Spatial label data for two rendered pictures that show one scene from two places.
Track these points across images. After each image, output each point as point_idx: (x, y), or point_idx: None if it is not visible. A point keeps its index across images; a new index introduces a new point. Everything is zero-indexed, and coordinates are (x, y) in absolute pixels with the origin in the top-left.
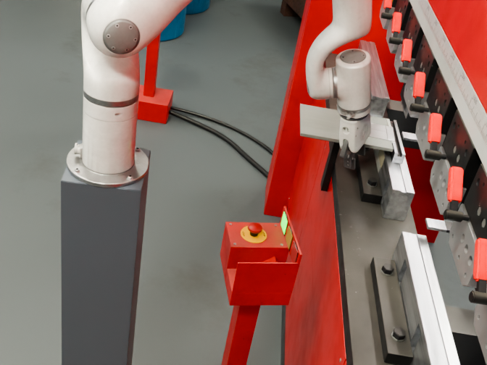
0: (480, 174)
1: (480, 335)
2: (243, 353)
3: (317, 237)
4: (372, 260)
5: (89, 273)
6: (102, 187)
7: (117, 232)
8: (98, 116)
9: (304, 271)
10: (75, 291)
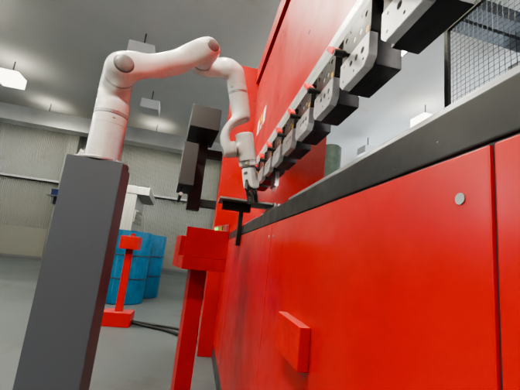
0: (319, 76)
1: (347, 80)
2: (192, 346)
3: (237, 276)
4: None
5: (72, 236)
6: (96, 159)
7: (100, 196)
8: (101, 118)
9: (230, 316)
10: (56, 256)
